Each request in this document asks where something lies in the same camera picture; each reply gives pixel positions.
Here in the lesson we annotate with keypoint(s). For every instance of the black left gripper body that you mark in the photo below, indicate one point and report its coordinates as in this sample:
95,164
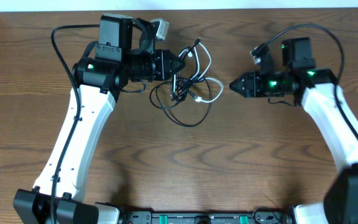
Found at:
159,65

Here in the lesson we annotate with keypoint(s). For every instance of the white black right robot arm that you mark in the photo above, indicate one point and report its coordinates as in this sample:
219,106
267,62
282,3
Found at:
317,91

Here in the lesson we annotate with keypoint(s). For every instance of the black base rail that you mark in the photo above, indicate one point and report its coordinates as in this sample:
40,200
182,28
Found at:
262,215

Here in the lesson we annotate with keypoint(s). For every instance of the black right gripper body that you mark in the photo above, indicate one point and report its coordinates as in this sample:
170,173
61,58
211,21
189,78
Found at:
260,83

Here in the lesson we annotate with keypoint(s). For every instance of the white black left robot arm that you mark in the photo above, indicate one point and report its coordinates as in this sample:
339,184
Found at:
124,52

